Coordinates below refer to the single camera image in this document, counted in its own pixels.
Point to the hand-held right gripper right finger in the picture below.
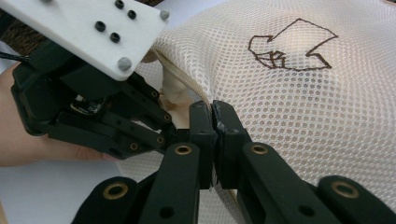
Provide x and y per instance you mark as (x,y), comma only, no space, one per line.
(230,133)

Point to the white mesh laundry bag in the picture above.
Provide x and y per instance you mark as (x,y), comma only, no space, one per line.
(295,118)

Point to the dark woven fabric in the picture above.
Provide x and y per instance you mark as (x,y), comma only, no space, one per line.
(21,35)

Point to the cream cloth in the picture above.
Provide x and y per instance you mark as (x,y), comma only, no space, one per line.
(177,93)

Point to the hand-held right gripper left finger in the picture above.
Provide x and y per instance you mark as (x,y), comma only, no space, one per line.
(200,130)

